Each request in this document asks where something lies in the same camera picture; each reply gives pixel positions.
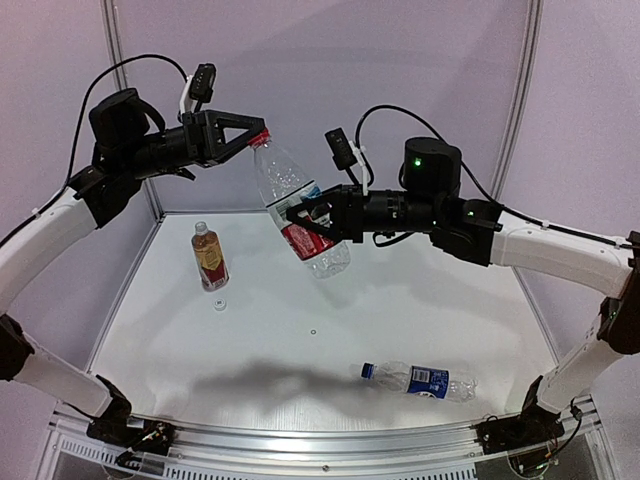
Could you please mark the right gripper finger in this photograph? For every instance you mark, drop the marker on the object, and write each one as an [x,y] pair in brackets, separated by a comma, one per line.
[315,216]
[333,193]

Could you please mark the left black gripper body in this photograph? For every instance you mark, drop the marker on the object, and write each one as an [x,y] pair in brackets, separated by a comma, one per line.
[203,138]

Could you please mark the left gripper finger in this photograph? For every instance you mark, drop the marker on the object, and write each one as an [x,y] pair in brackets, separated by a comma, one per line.
[223,152]
[219,121]

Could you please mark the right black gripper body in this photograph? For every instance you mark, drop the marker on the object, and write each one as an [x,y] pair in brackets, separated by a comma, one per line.
[350,213]

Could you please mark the red bottle cap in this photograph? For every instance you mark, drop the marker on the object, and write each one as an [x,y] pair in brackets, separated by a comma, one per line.
[261,139]

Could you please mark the gold label drink bottle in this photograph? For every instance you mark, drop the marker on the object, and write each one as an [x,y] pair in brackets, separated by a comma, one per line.
[209,257]

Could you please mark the white bottle cap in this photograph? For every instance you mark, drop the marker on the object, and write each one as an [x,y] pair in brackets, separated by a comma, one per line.
[219,304]

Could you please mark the blue cap water bottle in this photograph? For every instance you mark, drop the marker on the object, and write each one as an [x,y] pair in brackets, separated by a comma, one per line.
[429,382]

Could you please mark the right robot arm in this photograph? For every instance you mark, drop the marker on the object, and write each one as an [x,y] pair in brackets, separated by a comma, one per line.
[485,232]

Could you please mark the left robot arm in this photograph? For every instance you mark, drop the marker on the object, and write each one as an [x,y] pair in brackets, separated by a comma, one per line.
[132,144]

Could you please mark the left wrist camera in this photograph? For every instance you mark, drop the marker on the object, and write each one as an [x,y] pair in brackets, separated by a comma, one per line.
[198,90]

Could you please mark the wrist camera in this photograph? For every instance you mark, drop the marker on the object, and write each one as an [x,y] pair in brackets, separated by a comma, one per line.
[198,90]
[350,159]

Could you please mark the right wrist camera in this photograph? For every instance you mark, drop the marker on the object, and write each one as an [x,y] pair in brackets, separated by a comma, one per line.
[350,159]

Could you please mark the right aluminium wall post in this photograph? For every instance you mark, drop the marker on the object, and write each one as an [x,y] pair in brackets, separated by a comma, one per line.
[515,37]

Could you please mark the aluminium front rail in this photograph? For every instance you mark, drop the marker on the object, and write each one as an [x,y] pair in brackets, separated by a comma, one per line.
[464,450]

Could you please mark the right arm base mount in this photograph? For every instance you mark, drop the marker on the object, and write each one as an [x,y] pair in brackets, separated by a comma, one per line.
[530,438]

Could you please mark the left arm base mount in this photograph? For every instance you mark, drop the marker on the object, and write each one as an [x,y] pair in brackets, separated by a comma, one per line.
[113,428]

